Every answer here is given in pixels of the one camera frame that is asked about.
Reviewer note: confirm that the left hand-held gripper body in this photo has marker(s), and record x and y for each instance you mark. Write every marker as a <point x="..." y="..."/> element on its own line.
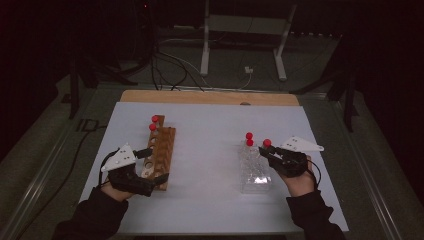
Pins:
<point x="120" y="159"/>

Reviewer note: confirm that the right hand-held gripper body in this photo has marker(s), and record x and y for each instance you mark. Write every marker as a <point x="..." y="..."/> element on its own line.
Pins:
<point x="295" y="160"/>

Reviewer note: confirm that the wooden test tube rack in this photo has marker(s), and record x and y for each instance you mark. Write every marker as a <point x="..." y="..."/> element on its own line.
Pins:
<point x="165" y="150"/>

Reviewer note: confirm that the person's right hand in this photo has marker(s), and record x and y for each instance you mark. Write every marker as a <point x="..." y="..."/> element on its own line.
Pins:
<point x="300" y="185"/>

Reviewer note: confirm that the person's left hand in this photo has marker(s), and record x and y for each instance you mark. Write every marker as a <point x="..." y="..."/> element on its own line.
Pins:
<point x="113" y="191"/>

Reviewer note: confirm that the white table mat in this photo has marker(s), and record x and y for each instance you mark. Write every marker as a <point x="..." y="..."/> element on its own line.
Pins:
<point x="206" y="166"/>

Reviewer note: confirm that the black tripod stand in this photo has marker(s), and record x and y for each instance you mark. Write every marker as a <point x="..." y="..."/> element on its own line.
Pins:
<point x="348" y="100"/>
<point x="75" y="90"/>

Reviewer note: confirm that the white plug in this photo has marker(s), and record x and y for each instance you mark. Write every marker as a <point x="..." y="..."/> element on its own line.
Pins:
<point x="248" y="69"/>

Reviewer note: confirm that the grey metal stand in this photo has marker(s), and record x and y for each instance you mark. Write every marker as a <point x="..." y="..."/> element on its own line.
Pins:
<point x="245" y="24"/>

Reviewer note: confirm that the metal floor rail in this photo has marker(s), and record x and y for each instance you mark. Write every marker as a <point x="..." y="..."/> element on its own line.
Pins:
<point x="363" y="166"/>
<point x="40" y="173"/>

